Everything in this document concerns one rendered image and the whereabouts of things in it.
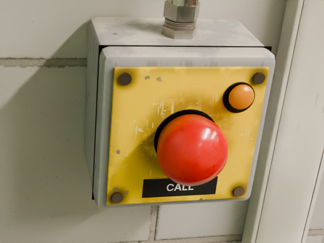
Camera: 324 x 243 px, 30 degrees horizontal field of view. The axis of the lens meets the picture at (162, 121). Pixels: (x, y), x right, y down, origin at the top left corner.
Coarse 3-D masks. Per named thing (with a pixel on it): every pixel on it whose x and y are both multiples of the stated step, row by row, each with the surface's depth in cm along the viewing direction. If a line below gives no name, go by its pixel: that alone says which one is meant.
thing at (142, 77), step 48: (96, 48) 34; (144, 48) 33; (192, 48) 34; (240, 48) 34; (96, 96) 34; (144, 96) 33; (192, 96) 34; (96, 144) 35; (144, 144) 34; (240, 144) 36; (96, 192) 36; (144, 192) 36; (192, 192) 37; (240, 192) 37
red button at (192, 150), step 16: (176, 128) 32; (192, 128) 32; (208, 128) 32; (160, 144) 33; (176, 144) 32; (192, 144) 32; (208, 144) 32; (224, 144) 33; (160, 160) 33; (176, 160) 32; (192, 160) 32; (208, 160) 33; (224, 160) 33; (176, 176) 33; (192, 176) 33; (208, 176) 33
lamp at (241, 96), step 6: (234, 90) 33; (240, 90) 33; (246, 90) 33; (252, 90) 34; (234, 96) 33; (240, 96) 33; (246, 96) 33; (252, 96) 34; (234, 102) 34; (240, 102) 34; (246, 102) 34; (240, 108) 34
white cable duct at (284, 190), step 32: (288, 0) 40; (320, 0) 39; (288, 32) 40; (320, 32) 40; (288, 64) 40; (320, 64) 41; (288, 96) 42; (320, 96) 42; (288, 128) 43; (320, 128) 43; (288, 160) 44; (320, 160) 45; (256, 192) 46; (288, 192) 46; (256, 224) 46; (288, 224) 47
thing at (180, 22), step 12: (168, 0) 34; (180, 0) 34; (192, 0) 34; (168, 12) 35; (180, 12) 34; (192, 12) 34; (168, 24) 35; (180, 24) 35; (192, 24) 35; (168, 36) 35; (180, 36) 35; (192, 36) 35
